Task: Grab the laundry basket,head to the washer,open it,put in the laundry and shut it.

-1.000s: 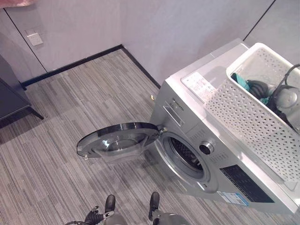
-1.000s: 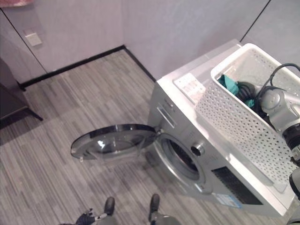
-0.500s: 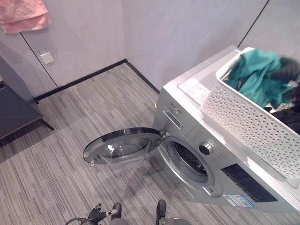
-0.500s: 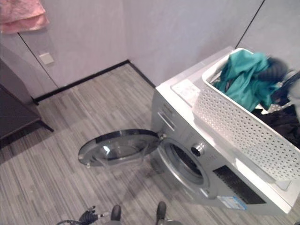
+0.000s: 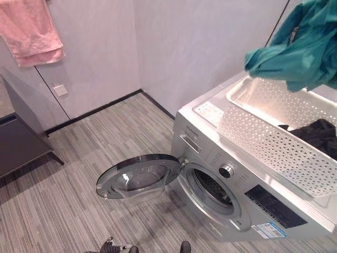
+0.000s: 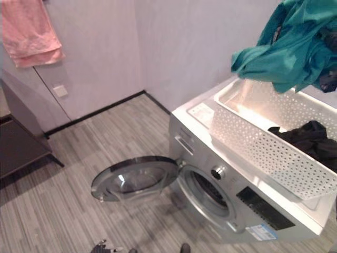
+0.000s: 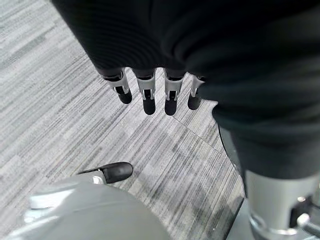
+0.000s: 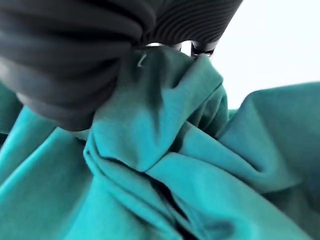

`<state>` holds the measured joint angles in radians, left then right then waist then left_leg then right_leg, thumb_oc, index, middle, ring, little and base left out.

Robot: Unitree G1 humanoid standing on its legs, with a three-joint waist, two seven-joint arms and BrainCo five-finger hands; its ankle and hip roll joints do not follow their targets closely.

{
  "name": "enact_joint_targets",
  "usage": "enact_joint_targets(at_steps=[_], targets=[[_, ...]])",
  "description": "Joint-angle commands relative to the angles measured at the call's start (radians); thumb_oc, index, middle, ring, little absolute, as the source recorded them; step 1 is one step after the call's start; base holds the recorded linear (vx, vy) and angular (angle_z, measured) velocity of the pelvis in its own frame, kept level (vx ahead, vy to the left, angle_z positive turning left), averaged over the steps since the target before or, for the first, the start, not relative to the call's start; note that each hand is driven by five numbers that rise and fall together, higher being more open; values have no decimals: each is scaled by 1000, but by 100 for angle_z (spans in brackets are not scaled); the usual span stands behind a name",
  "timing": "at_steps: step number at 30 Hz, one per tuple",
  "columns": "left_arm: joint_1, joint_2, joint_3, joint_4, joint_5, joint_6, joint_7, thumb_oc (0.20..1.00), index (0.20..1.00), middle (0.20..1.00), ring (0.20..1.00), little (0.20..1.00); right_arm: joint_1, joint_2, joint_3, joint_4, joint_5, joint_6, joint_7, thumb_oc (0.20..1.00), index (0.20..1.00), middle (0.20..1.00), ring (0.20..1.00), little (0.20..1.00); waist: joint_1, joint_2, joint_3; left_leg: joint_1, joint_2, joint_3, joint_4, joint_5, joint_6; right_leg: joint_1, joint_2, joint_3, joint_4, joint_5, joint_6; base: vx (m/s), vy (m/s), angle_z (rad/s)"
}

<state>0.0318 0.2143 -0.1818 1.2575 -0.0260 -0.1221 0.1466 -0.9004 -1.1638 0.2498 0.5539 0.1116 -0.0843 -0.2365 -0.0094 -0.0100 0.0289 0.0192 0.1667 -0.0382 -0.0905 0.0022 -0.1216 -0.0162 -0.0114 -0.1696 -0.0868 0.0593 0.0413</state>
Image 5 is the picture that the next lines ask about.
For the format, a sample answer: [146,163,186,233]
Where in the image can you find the round glass washer door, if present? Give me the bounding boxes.
[96,154,184,203]

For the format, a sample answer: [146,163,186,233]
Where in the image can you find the white perforated laundry basket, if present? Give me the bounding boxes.
[217,76,337,199]

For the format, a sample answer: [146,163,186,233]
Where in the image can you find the teal garment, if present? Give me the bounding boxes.
[244,0,337,93]

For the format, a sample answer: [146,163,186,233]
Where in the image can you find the washer detergent drawer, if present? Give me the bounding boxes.
[179,133,202,153]

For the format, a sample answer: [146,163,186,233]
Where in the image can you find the white sticker on washer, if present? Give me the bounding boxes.
[195,102,224,125]

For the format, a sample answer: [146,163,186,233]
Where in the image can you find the chrome washer control knob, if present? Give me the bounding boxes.
[219,163,235,178]

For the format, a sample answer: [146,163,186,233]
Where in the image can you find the black skirting board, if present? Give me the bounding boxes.
[44,89,176,135]

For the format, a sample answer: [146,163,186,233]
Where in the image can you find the silver front-load washing machine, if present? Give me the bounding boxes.
[170,70,337,244]

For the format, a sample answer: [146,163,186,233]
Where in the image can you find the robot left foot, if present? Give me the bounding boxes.
[101,236,139,253]

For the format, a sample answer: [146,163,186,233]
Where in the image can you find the blue energy label sticker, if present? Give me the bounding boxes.
[251,220,288,239]

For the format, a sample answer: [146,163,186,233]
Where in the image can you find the black garment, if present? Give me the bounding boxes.
[278,119,337,158]

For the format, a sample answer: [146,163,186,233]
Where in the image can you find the dark grey cabinet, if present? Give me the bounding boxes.
[0,66,65,179]

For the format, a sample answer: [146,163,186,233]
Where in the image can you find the pink towel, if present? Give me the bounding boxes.
[0,0,66,67]

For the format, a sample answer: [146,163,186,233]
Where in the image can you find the white wall socket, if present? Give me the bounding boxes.
[53,84,68,97]

